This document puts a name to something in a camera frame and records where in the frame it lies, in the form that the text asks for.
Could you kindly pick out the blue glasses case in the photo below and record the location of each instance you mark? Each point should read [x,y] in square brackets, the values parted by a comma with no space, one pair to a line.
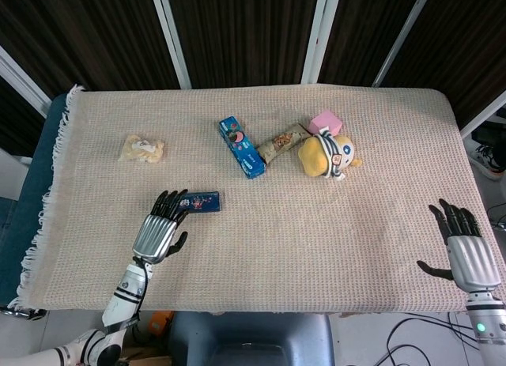
[205,202]

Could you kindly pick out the blue Oreo cookie box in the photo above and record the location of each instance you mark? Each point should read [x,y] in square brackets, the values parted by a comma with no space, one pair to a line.
[241,148]

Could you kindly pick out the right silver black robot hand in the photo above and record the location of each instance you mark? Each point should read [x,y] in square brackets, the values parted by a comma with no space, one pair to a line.
[474,263]

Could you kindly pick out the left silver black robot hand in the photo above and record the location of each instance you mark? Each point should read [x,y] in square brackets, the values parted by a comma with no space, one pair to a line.
[154,235]

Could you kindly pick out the blue grey chair seat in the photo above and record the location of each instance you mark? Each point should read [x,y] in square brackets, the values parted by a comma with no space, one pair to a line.
[249,338]

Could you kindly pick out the pink small box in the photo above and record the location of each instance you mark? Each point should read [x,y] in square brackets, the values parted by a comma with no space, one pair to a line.
[326,121]

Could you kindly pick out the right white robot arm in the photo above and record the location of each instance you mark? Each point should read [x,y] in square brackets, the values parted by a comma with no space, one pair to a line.
[488,326]

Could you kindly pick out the black white sneaker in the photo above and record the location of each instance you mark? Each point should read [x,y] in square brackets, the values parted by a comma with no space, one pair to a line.
[492,164]

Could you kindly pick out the beige waffle blanket with fringe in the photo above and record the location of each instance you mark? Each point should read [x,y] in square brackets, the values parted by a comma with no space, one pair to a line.
[296,231]

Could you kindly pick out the white partition frame post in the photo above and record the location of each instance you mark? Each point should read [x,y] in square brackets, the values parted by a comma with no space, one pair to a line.
[20,79]
[484,119]
[399,46]
[170,34]
[318,34]

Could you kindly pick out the yellow plush toy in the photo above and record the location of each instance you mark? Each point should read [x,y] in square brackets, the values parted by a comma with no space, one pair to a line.
[316,154]

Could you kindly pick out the teal blue mattress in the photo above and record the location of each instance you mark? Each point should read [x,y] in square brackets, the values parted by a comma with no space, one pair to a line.
[27,208]

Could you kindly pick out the black metal bracket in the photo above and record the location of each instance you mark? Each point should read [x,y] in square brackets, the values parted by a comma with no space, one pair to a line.
[23,314]

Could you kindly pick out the orange object under table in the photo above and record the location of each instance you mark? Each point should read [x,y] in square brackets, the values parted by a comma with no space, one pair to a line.
[160,322]

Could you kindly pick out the brown snack wrapper pack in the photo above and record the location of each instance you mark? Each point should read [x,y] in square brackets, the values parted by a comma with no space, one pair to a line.
[280,142]

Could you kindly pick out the clear bag of yellow snacks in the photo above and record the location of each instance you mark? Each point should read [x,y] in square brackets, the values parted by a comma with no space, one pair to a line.
[142,149]

